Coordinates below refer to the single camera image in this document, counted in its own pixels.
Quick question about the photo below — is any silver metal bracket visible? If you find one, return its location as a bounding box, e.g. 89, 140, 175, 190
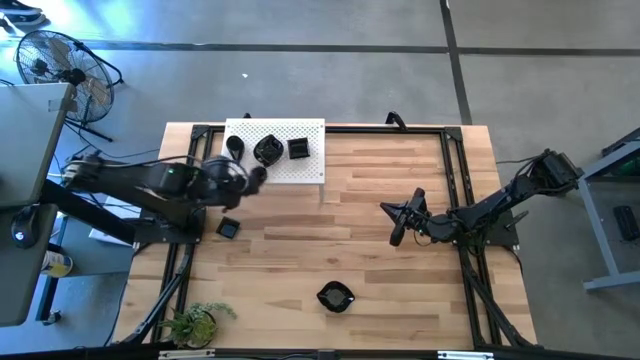
437, 349, 496, 360
158, 348, 216, 360

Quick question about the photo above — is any person's shoe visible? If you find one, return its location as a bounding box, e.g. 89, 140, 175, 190
0, 0, 44, 16
2, 12, 47, 27

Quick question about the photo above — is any black aluminium table frame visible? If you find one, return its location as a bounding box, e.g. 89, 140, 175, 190
117, 122, 539, 360

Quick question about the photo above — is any grey desk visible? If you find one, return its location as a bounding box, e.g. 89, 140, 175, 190
0, 82, 77, 329

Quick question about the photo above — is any grey metal table frame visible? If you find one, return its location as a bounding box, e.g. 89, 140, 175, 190
577, 127, 640, 294

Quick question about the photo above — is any white perforated metal shelf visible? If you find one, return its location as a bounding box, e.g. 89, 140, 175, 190
221, 117, 327, 201

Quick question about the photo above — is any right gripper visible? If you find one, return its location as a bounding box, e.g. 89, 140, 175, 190
379, 188, 434, 246

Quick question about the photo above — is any black round LED device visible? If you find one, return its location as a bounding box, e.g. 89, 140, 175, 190
10, 203, 42, 250

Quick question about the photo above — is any black floor fan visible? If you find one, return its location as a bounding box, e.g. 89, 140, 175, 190
13, 29, 125, 144

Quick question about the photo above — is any green potted plant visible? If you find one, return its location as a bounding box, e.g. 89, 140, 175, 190
158, 300, 239, 350

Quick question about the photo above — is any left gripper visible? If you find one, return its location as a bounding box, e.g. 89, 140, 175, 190
202, 155, 269, 209

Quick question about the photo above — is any yellow white can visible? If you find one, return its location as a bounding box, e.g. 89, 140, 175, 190
40, 249, 75, 280

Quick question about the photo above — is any black box device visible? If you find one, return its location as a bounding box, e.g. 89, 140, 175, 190
612, 204, 640, 243

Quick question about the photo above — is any black teardrop mini plate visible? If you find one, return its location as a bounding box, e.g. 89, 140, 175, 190
225, 134, 246, 163

